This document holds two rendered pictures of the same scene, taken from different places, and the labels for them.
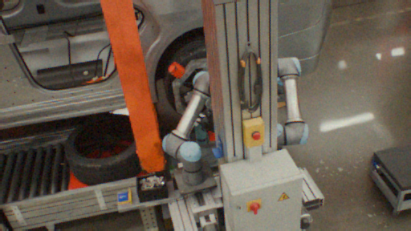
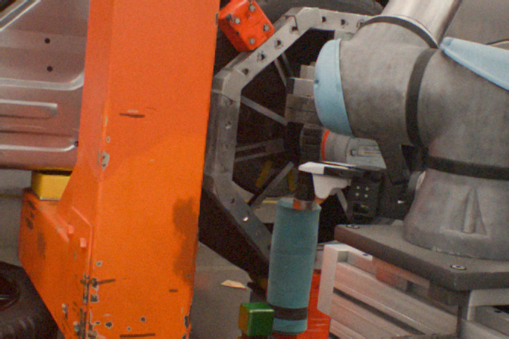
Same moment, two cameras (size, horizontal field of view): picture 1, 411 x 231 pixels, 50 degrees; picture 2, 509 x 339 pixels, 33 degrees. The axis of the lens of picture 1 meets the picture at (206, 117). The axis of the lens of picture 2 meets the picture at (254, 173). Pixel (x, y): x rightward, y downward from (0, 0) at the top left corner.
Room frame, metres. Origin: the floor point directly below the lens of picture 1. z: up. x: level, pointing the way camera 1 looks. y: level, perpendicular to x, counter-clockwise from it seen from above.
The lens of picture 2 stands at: (1.03, 0.65, 1.00)
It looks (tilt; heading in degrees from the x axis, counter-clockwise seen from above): 7 degrees down; 343
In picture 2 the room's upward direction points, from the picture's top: 6 degrees clockwise
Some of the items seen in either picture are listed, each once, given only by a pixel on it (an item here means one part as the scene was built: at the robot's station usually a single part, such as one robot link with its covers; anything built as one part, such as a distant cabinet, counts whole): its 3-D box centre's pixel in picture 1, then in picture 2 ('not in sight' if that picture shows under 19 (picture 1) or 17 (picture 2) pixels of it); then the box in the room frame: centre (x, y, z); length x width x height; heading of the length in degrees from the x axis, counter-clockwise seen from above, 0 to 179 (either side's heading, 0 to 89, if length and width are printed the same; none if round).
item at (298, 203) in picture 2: not in sight; (309, 166); (2.47, 0.09, 0.83); 0.04 x 0.04 x 0.16
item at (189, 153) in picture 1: (190, 155); (481, 101); (1.89, 0.12, 0.98); 0.13 x 0.12 x 0.14; 41
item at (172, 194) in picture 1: (148, 196); not in sight; (2.14, 0.47, 0.44); 0.43 x 0.17 x 0.03; 97
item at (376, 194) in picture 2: (209, 124); (383, 191); (2.39, -0.02, 0.80); 0.12 x 0.08 x 0.09; 52
